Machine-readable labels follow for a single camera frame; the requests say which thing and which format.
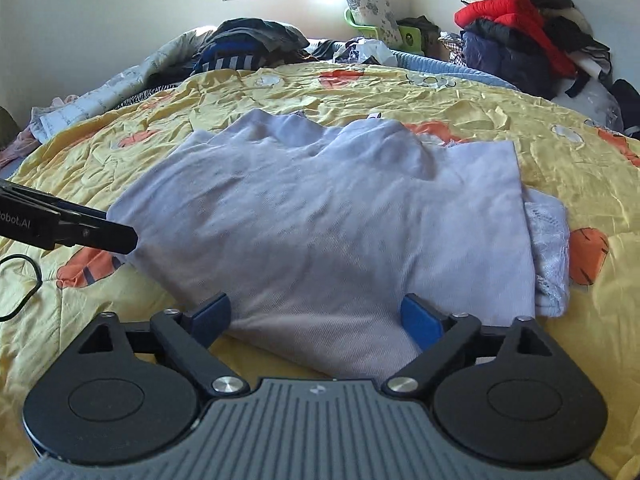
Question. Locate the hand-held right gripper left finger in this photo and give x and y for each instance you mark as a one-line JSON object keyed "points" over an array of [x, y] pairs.
{"points": [[215, 312]]}

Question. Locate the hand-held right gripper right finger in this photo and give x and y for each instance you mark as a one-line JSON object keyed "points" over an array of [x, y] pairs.
{"points": [[417, 320]]}

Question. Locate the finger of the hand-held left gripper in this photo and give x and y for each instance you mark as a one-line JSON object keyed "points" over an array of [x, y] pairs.
{"points": [[105, 235]]}

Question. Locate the lavender long-sleeve shirt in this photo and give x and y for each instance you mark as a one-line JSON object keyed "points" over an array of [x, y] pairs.
{"points": [[325, 220]]}

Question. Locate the pile of dark clothes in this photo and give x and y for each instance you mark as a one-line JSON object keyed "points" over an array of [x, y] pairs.
{"points": [[245, 42]]}

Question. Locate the pink cloth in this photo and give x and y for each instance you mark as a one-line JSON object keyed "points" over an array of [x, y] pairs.
{"points": [[20, 147]]}

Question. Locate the dark headboard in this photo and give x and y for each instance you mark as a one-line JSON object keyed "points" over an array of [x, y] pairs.
{"points": [[5, 120]]}

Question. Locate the black white striped cloth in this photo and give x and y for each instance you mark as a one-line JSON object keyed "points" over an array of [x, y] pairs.
{"points": [[145, 96]]}

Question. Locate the white printed quilt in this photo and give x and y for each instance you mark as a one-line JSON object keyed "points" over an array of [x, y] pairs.
{"points": [[125, 75]]}

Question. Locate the yellow floral quilt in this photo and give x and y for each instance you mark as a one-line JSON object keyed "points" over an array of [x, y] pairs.
{"points": [[550, 170]]}

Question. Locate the blue blanket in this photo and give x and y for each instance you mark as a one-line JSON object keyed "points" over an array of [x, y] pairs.
{"points": [[450, 67]]}

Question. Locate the white plastic bag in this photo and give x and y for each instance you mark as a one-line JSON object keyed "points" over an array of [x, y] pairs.
{"points": [[367, 52]]}

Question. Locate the checked cloth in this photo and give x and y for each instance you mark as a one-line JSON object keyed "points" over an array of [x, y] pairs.
{"points": [[452, 47]]}

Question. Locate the clear plastic bag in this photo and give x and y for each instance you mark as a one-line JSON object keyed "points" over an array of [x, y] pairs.
{"points": [[595, 102]]}

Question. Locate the green plastic chair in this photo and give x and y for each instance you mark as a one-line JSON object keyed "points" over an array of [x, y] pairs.
{"points": [[410, 39]]}

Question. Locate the dark green cloth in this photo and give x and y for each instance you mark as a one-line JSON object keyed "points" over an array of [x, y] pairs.
{"points": [[420, 25]]}

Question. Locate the floral pillow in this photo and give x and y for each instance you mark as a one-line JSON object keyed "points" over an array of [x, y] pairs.
{"points": [[372, 10]]}

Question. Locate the red jacket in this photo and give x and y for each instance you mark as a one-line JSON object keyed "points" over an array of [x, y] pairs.
{"points": [[515, 15]]}

